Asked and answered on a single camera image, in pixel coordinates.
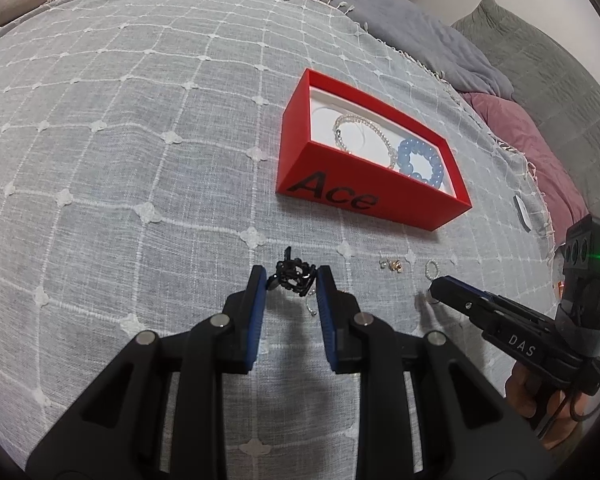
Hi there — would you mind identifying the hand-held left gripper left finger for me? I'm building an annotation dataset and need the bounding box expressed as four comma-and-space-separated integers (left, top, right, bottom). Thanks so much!
25, 266, 267, 480

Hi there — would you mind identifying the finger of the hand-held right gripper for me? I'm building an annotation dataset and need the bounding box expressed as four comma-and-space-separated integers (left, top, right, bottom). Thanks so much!
429, 276, 496, 333
447, 278, 556, 324

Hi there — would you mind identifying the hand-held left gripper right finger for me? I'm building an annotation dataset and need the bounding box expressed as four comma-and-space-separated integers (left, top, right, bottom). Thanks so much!
316, 266, 556, 480

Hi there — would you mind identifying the black lace jewelry piece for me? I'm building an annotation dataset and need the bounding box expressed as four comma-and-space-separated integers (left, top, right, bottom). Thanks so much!
265, 246, 315, 297

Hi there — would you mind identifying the red jewelry box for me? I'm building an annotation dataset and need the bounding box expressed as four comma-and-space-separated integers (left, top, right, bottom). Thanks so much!
275, 67, 473, 232

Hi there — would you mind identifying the person's right hand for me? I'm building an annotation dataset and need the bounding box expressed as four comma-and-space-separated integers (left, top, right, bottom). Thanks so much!
503, 360, 581, 453

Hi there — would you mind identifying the small white case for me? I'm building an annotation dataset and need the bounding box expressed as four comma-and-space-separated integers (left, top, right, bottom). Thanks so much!
513, 195, 531, 234

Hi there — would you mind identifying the mauve pillow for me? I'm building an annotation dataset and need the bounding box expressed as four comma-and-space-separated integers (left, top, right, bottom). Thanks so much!
462, 91, 588, 250

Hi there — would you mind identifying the grey checked fringed blanket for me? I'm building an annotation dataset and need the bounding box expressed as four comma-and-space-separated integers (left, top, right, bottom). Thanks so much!
0, 0, 556, 480

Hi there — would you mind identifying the grey quilted cushion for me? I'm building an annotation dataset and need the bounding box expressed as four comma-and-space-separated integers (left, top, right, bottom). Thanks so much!
450, 0, 600, 221

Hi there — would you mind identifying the grey pillow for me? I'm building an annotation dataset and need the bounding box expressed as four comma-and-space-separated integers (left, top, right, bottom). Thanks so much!
145, 0, 513, 97

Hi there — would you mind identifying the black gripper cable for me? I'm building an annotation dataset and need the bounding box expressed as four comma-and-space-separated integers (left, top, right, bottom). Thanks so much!
534, 370, 600, 437

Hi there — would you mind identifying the blue bead bracelet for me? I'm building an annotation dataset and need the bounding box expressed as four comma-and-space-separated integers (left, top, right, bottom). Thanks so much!
395, 137, 446, 191

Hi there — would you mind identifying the pearl bead bracelet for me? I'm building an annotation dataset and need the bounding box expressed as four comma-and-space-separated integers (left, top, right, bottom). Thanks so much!
332, 112, 401, 171

